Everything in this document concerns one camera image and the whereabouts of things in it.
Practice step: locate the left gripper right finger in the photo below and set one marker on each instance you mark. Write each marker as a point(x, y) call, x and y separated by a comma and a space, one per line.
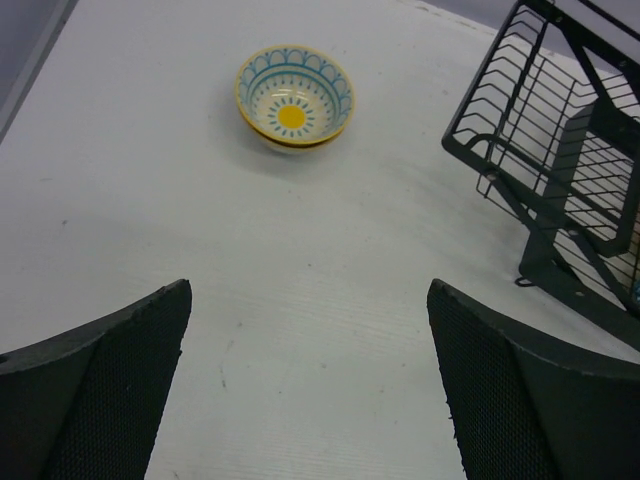
point(527, 405)

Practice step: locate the black wire dish rack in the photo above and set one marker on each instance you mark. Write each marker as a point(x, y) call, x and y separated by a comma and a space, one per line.
point(550, 123)

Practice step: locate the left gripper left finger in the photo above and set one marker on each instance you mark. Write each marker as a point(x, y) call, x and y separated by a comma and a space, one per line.
point(87, 403)

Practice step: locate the yellow sun pattern bowl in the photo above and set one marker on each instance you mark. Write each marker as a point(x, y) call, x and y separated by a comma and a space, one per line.
point(293, 79)

